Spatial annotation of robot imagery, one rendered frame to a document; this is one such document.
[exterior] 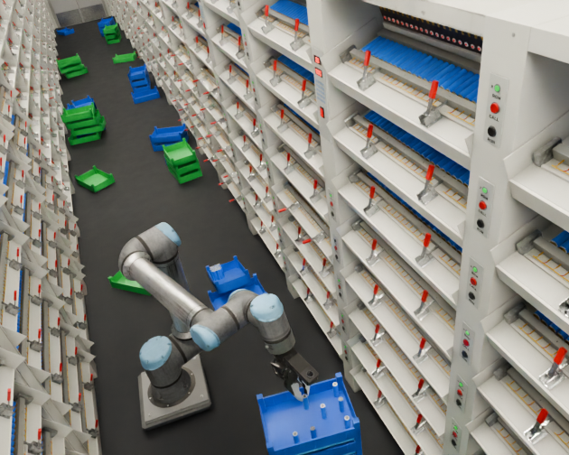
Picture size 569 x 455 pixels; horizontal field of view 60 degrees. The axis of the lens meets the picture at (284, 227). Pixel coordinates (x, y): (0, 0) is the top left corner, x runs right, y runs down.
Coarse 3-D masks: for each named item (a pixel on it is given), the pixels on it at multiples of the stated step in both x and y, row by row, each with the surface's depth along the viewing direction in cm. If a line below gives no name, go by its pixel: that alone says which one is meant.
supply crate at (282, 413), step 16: (320, 384) 172; (272, 400) 172; (288, 400) 174; (320, 400) 173; (336, 400) 172; (272, 416) 170; (288, 416) 169; (304, 416) 168; (320, 416) 168; (336, 416) 167; (352, 416) 166; (272, 432) 165; (288, 432) 164; (304, 432) 164; (320, 432) 163; (336, 432) 157; (352, 432) 158; (272, 448) 154; (288, 448) 155; (304, 448) 157
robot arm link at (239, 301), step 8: (232, 296) 157; (240, 296) 154; (248, 296) 152; (256, 296) 152; (224, 304) 154; (232, 304) 152; (240, 304) 152; (248, 304) 149; (240, 312) 150; (240, 320) 150; (248, 320) 150; (240, 328) 152
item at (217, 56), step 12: (204, 12) 252; (216, 48) 264; (216, 60) 267; (216, 72) 274; (228, 96) 280; (228, 120) 288; (228, 132) 299; (240, 156) 302; (240, 180) 313; (252, 228) 334
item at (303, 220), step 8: (280, 184) 239; (280, 192) 240; (296, 192) 234; (288, 200) 233; (296, 216) 223; (304, 216) 220; (304, 224) 217; (312, 232) 211; (328, 240) 204; (320, 248) 205; (328, 248) 201; (328, 256) 191
